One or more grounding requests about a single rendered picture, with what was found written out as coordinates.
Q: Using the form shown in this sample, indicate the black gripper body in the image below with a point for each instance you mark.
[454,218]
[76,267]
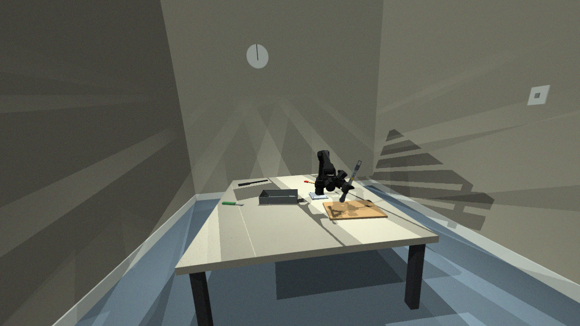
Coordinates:
[343,185]

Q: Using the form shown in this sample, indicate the wooden board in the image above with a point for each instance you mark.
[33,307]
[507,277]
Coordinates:
[352,210]

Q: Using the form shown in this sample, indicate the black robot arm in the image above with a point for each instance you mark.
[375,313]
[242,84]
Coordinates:
[326,168]

